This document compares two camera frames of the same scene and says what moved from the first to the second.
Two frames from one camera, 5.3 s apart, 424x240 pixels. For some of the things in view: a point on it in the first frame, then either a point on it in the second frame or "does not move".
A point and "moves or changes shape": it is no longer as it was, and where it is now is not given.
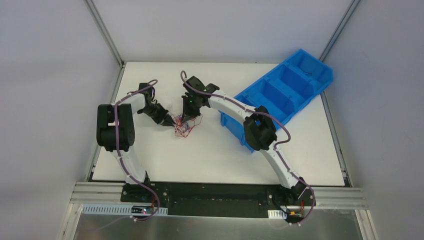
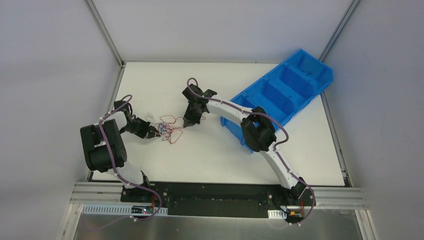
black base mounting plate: x=235 y=199 does not move
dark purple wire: x=308 y=73 does not move
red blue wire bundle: x=182 y=126 moves or changes shape
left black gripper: x=162 y=117 -> x=149 y=130
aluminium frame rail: x=100 y=193 does not move
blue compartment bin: x=281 y=92 does not move
